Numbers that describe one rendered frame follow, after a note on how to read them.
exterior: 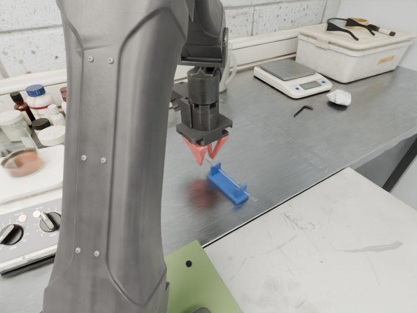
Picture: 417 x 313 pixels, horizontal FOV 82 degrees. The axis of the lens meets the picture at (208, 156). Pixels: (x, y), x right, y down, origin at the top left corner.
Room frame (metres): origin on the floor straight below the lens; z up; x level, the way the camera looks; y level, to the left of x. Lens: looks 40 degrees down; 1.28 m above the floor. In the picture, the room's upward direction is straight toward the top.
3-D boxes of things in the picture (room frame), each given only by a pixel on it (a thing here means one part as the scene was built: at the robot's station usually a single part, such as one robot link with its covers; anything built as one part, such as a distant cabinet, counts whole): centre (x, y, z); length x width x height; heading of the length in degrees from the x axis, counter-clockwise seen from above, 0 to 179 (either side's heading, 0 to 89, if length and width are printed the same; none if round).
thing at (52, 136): (0.44, 0.35, 0.94); 0.06 x 0.06 x 0.08
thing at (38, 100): (0.60, 0.46, 0.96); 0.06 x 0.06 x 0.11
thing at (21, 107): (0.60, 0.52, 0.95); 0.04 x 0.04 x 0.10
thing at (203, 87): (0.42, 0.01, 1.10); 0.07 x 0.06 x 0.07; 171
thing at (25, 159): (0.31, 0.33, 1.03); 0.07 x 0.06 x 0.08; 39
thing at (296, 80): (0.91, -0.32, 0.92); 0.26 x 0.19 x 0.05; 27
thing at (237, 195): (0.35, -0.04, 0.92); 0.10 x 0.03 x 0.04; 38
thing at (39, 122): (0.54, 0.45, 0.92); 0.04 x 0.04 x 0.04
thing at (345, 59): (1.08, -0.60, 0.97); 0.37 x 0.31 x 0.14; 118
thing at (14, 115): (0.54, 0.52, 0.93); 0.06 x 0.06 x 0.07
